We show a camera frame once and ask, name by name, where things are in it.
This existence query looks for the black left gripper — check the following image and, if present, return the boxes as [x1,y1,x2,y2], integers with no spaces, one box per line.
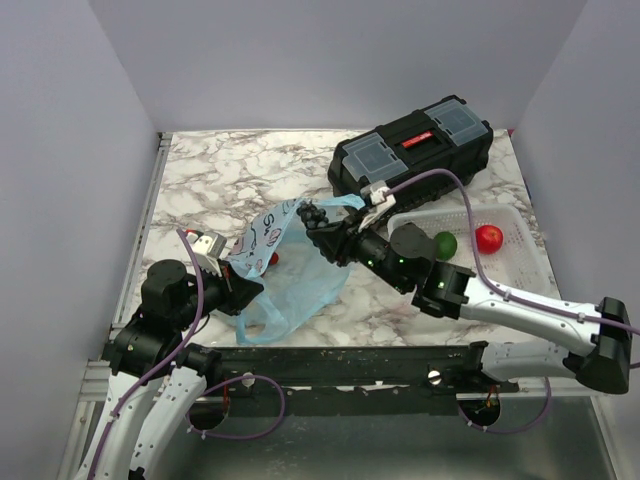
[174,257,266,328]

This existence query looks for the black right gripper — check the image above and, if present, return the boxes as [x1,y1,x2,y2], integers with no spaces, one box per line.
[308,206,409,294]

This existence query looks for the dark fake grapes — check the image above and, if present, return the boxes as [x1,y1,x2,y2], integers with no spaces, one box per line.
[296,201,329,230]

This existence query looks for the light blue plastic bag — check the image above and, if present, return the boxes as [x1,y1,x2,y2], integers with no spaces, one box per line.
[226,194,364,345]

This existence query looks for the green fake fruit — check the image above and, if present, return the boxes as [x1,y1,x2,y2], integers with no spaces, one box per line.
[434,231,458,261]

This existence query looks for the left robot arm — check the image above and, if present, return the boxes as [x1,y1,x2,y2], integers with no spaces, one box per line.
[76,259,263,479]

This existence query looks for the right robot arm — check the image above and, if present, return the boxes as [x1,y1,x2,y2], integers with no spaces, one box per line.
[299,209,632,395]

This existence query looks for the red fake apple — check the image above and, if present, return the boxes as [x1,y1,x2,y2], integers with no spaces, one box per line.
[475,224,504,255]

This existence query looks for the black plastic toolbox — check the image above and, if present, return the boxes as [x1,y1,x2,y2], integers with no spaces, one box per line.
[327,95,494,197]

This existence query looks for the white perforated plastic basket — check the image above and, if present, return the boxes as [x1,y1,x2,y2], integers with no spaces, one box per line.
[387,204,551,295]

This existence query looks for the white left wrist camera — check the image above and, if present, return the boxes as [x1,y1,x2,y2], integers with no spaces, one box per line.
[186,229,227,276]

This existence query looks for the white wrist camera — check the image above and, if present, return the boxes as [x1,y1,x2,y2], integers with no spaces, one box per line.
[186,229,227,276]
[358,180,396,232]

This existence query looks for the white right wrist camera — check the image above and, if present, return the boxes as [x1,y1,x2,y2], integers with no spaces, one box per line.
[358,180,396,232]

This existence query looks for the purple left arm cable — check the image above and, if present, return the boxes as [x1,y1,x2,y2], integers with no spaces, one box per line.
[87,227,289,480]

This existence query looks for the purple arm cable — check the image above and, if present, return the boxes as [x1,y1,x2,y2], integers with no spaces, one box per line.
[384,168,640,435]
[87,227,289,480]

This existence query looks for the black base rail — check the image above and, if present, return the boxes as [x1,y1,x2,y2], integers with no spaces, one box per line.
[176,341,518,417]

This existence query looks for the aluminium frame rail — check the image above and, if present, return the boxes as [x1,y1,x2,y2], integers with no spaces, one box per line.
[77,132,173,403]

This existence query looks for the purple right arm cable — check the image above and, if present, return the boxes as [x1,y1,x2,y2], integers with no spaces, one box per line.
[384,168,640,435]

